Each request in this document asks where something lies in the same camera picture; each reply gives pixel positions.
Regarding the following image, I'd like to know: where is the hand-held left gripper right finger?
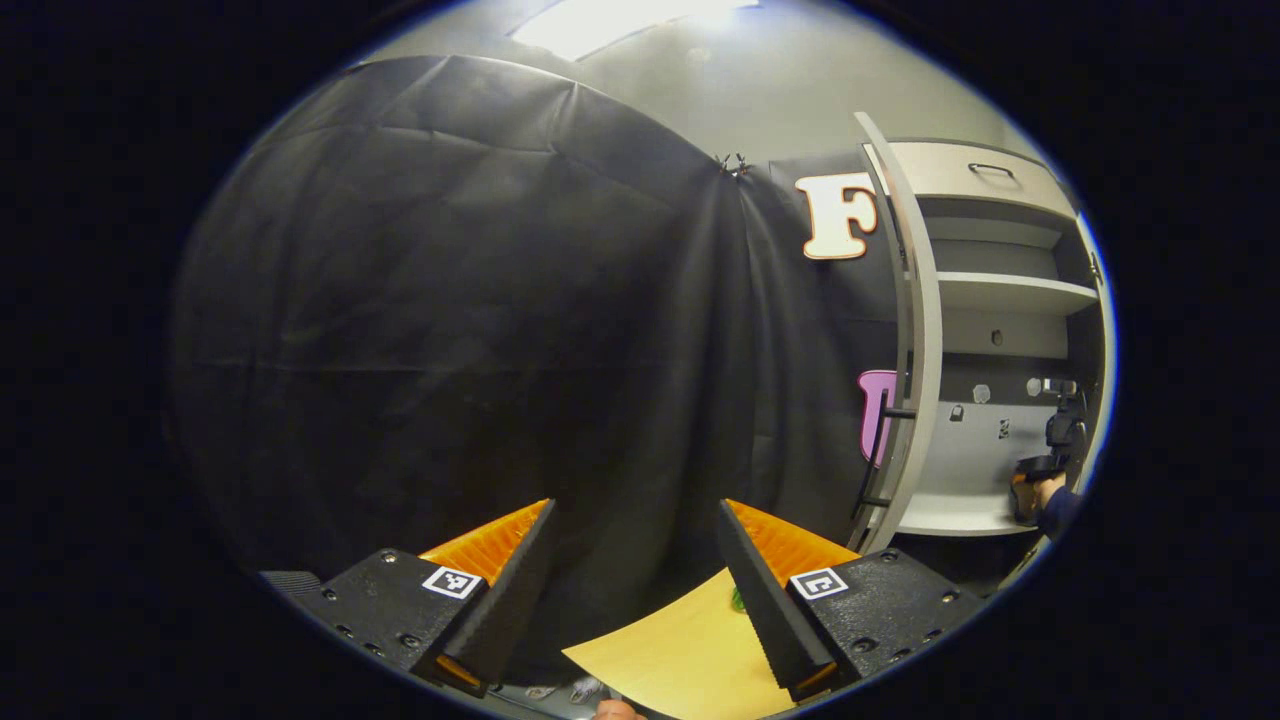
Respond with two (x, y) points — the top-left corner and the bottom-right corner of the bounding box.
(716, 498), (989, 703)

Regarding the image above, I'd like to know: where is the white door with headphones sticker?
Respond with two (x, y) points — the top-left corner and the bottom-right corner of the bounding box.
(1078, 205), (1117, 496)

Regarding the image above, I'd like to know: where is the white door with camera sticker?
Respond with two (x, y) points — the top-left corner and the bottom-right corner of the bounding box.
(850, 112), (944, 556)

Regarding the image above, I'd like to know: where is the black backdrop cloth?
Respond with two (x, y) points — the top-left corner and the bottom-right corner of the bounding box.
(735, 150), (901, 576)
(168, 55), (746, 691)

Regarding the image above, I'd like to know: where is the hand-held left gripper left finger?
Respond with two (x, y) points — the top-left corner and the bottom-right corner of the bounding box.
(298, 498), (558, 699)

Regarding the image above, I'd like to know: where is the white shoe cabinet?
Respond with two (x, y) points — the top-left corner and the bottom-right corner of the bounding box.
(865, 138), (1111, 561)

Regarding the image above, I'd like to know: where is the white cabinet shelf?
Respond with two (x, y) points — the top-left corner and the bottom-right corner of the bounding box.
(937, 272), (1101, 317)

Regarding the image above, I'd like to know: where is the black door handle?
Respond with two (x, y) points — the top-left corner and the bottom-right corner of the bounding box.
(850, 390), (919, 521)

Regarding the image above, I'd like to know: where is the ceiling light panel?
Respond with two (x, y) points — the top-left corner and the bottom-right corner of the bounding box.
(508, 0), (761, 63)

